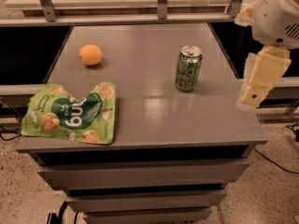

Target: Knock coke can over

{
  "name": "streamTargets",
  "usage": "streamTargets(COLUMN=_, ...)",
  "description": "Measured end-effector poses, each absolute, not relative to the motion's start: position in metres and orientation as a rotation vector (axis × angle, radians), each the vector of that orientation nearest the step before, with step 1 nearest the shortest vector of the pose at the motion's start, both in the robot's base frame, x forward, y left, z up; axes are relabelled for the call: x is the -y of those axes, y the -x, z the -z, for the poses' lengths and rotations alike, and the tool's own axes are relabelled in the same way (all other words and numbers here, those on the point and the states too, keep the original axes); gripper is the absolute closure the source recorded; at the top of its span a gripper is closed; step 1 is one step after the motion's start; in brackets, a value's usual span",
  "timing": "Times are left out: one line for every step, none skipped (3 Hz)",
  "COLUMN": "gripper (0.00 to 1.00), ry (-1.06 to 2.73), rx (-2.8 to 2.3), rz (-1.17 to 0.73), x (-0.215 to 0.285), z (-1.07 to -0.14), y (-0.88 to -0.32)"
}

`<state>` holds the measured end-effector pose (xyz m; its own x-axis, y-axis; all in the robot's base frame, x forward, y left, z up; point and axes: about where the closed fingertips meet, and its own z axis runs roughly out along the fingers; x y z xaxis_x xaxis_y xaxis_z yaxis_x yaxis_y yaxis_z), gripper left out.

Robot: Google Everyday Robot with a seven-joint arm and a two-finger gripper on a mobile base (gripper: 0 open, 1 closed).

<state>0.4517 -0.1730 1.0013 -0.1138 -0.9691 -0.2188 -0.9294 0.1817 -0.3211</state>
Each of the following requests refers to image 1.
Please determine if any metal railing frame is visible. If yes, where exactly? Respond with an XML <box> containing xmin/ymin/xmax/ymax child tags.
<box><xmin>0</xmin><ymin>0</ymin><xmax>257</xmax><ymax>27</ymax></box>

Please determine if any black floor cable left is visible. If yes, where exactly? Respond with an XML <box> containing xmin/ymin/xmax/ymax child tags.
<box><xmin>0</xmin><ymin>98</ymin><xmax>22</xmax><ymax>142</ymax></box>

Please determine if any black floor cable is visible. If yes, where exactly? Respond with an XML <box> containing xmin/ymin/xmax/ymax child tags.
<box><xmin>0</xmin><ymin>98</ymin><xmax>22</xmax><ymax>142</ymax></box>
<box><xmin>253</xmin><ymin>123</ymin><xmax>299</xmax><ymax>175</ymax></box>

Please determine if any green soda can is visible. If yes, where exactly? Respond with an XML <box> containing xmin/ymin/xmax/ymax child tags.
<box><xmin>175</xmin><ymin>46</ymin><xmax>203</xmax><ymax>91</ymax></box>

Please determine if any black floor cable right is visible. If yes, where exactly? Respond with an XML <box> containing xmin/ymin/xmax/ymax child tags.
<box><xmin>253</xmin><ymin>123</ymin><xmax>299</xmax><ymax>175</ymax></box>

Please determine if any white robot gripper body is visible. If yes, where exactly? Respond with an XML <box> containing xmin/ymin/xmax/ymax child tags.
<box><xmin>252</xmin><ymin>0</ymin><xmax>299</xmax><ymax>49</ymax></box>

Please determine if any orange fruit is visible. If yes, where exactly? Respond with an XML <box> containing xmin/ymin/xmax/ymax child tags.
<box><xmin>79</xmin><ymin>44</ymin><xmax>103</xmax><ymax>66</ymax></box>

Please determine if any green snack chip bag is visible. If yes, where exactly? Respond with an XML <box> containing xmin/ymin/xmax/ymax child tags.
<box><xmin>21</xmin><ymin>82</ymin><xmax>116</xmax><ymax>145</ymax></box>

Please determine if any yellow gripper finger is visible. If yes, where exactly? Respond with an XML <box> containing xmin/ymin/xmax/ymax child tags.
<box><xmin>236</xmin><ymin>46</ymin><xmax>292</xmax><ymax>111</ymax></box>
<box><xmin>235</xmin><ymin>3</ymin><xmax>255</xmax><ymax>27</ymax></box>

